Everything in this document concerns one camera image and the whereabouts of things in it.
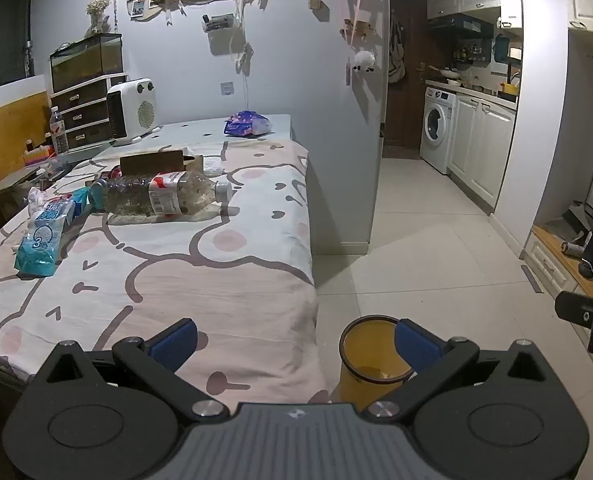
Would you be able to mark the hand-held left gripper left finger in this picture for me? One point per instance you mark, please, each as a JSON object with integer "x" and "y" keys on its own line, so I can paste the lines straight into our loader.
{"x": 174, "y": 345}

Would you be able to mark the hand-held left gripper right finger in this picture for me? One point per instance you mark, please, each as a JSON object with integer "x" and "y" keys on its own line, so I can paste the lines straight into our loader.
{"x": 416, "y": 347}

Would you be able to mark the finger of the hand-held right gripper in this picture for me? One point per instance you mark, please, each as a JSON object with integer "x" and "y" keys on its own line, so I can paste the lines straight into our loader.
{"x": 579, "y": 311}

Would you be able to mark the yellow trash bin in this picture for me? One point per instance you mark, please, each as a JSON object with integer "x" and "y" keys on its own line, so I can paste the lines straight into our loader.
{"x": 359, "y": 385}

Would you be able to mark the brown cardboard box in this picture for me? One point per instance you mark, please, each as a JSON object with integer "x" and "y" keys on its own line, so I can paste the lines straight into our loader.
{"x": 151, "y": 162}

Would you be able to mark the low wooden top cabinet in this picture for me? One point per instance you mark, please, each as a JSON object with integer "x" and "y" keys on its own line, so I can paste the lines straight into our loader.
{"x": 551, "y": 255}

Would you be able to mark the silver spray can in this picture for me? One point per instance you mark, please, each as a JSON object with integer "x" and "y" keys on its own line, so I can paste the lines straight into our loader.
{"x": 572, "y": 248}

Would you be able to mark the pink printed blanket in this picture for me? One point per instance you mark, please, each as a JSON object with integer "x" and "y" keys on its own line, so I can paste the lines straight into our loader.
{"x": 176, "y": 270}

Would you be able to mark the clear plastic bag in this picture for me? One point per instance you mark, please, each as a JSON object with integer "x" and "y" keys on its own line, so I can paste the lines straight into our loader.
{"x": 204, "y": 214}

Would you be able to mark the clear plastic bottle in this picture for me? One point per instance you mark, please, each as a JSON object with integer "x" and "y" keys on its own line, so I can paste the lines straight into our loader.
{"x": 176, "y": 192}

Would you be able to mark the blue tissue packet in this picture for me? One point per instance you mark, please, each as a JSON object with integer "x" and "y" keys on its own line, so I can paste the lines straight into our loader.
{"x": 44, "y": 240}

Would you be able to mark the white paper packet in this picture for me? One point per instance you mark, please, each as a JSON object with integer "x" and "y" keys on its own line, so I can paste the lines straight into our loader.
{"x": 214, "y": 166}

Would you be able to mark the white lower kitchen cabinets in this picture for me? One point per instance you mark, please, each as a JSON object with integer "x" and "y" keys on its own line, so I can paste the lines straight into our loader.
{"x": 481, "y": 145}

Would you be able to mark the crumpled white tissue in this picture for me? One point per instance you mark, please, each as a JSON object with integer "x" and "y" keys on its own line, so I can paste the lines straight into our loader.
{"x": 35, "y": 201}

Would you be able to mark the light blue bed sheet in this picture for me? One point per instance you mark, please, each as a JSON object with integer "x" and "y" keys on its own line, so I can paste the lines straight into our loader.
{"x": 196, "y": 127}

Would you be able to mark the white washing machine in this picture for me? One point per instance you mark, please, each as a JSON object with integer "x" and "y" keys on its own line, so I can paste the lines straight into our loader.
{"x": 437, "y": 127}

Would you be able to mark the grey side table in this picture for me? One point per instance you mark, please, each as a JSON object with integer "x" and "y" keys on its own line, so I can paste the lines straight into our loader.
{"x": 21, "y": 177}

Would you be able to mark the purple snack packet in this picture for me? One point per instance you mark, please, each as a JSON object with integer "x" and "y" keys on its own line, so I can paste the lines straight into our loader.
{"x": 246, "y": 124}

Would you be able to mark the orange box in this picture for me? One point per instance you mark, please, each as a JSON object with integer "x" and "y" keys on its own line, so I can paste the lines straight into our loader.
{"x": 39, "y": 155}

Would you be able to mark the white fan heater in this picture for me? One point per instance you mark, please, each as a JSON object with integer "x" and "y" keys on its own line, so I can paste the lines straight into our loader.
{"x": 134, "y": 110}

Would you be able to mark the small water bottle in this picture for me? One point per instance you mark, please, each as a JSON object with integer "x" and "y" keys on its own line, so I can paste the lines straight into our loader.
{"x": 59, "y": 132}

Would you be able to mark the brown door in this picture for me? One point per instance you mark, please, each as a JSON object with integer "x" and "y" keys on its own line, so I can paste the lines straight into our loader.
{"x": 411, "y": 105}

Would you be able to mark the dark drawer chest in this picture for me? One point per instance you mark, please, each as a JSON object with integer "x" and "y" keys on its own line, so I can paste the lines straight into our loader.
{"x": 84, "y": 110}

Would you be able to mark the wooden headboard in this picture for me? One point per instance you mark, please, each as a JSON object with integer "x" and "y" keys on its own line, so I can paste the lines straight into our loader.
{"x": 6, "y": 135}

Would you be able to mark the wok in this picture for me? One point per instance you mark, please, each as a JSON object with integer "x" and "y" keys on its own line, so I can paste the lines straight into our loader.
{"x": 451, "y": 74}

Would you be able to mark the teal cutting board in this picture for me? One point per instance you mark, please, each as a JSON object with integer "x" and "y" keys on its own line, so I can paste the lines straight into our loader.
{"x": 501, "y": 49}

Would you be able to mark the white plush sheep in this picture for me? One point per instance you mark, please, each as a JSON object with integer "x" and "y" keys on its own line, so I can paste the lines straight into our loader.
{"x": 365, "y": 60}

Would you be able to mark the hanging bags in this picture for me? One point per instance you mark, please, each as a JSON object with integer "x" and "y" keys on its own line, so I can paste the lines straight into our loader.
{"x": 397, "y": 55}

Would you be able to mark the glass fish tank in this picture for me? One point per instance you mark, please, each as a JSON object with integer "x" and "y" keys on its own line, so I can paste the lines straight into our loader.
{"x": 84, "y": 60}

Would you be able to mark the dark range hood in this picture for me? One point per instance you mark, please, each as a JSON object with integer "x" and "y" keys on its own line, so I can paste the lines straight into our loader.
{"x": 464, "y": 25}

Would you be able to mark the dried flower bunch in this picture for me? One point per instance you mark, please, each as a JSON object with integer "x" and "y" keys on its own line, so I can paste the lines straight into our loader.
{"x": 99, "y": 10}

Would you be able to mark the white wall socket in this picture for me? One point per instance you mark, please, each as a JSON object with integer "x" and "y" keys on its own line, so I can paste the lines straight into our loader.
{"x": 227, "y": 88}

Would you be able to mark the wooden wall rack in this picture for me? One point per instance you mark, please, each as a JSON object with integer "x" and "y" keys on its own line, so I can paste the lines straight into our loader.
{"x": 357, "y": 29}

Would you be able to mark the small wall shelf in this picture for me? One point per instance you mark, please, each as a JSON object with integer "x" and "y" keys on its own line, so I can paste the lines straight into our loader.
{"x": 219, "y": 22}

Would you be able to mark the wooden wall block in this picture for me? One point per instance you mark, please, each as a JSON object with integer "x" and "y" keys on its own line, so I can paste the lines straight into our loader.
{"x": 315, "y": 2}

